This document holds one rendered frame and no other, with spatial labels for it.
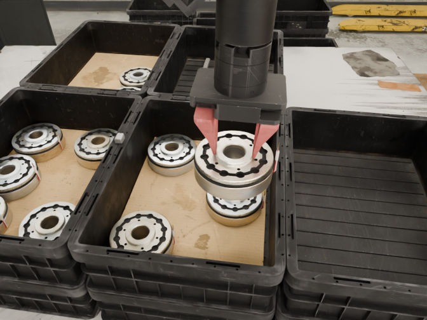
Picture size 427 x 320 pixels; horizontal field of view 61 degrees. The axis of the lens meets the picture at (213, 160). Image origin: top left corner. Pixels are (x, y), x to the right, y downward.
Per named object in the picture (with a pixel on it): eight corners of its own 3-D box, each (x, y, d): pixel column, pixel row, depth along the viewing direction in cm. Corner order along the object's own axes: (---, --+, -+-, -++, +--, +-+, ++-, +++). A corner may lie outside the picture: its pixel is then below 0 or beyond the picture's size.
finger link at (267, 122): (218, 135, 49) (220, 72, 43) (271, 140, 49) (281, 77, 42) (211, 169, 44) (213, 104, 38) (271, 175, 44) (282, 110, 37)
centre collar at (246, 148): (252, 169, 45) (253, 165, 44) (213, 166, 45) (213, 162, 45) (253, 144, 48) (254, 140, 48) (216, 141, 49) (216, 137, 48)
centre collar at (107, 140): (107, 150, 75) (106, 148, 75) (83, 149, 76) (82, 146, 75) (113, 136, 79) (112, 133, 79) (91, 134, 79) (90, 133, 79)
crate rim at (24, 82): (145, 104, 80) (144, 94, 78) (18, 94, 83) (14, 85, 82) (182, 32, 110) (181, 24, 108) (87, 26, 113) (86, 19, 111)
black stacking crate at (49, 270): (82, 293, 57) (62, 252, 50) (-88, 270, 60) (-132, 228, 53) (149, 138, 86) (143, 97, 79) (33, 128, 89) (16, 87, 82)
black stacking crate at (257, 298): (274, 319, 54) (284, 279, 46) (84, 294, 57) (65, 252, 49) (276, 150, 83) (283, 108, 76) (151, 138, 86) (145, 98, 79)
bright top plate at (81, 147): (116, 160, 74) (115, 159, 73) (67, 159, 74) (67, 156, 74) (128, 131, 81) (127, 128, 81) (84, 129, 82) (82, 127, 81)
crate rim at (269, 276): (283, 287, 47) (286, 278, 46) (67, 260, 51) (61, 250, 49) (282, 115, 77) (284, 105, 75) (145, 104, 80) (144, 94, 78)
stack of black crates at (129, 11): (198, 59, 262) (196, -6, 232) (196, 80, 240) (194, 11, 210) (143, 59, 262) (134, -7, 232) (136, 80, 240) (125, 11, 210)
